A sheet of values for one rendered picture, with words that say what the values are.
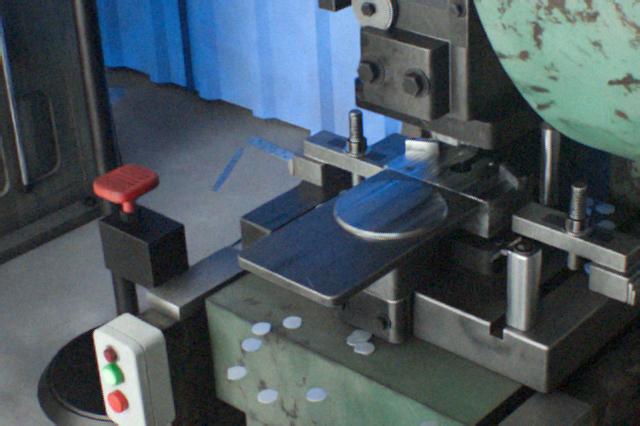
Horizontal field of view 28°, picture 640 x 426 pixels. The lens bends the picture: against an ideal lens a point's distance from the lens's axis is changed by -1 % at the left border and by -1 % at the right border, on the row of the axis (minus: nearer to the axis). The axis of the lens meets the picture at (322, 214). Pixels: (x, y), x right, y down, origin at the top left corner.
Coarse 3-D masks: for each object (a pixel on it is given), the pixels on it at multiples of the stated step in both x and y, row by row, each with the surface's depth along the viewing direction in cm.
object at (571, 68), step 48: (480, 0) 91; (528, 0) 88; (576, 0) 85; (624, 0) 82; (528, 48) 92; (576, 48) 89; (624, 48) 85; (528, 96) 100; (576, 96) 95; (624, 96) 90; (624, 144) 100
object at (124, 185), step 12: (120, 168) 160; (132, 168) 160; (144, 168) 159; (96, 180) 157; (108, 180) 157; (120, 180) 157; (132, 180) 157; (144, 180) 157; (156, 180) 157; (96, 192) 157; (108, 192) 155; (120, 192) 154; (132, 192) 155; (144, 192) 156; (132, 204) 159
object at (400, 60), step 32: (352, 0) 139; (384, 0) 135; (416, 0) 134; (448, 0) 131; (384, 32) 136; (416, 32) 136; (448, 32) 133; (384, 64) 137; (416, 64) 133; (448, 64) 134; (480, 64) 134; (384, 96) 138; (416, 96) 135; (448, 96) 136; (480, 96) 136; (512, 96) 141
